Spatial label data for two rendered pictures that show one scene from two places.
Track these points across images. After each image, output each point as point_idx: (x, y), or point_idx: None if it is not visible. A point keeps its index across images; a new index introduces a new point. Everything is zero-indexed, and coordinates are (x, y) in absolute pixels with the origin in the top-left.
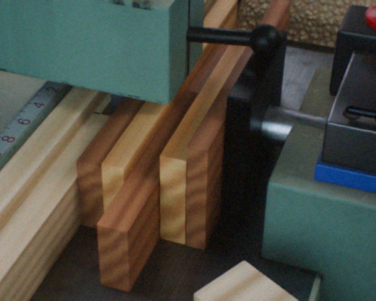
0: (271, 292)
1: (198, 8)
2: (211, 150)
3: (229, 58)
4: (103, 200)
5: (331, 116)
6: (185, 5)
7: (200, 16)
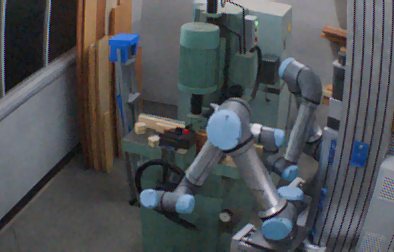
0: (155, 139)
1: (195, 123)
2: (171, 129)
3: None
4: None
5: (169, 130)
6: (190, 119)
7: (196, 125)
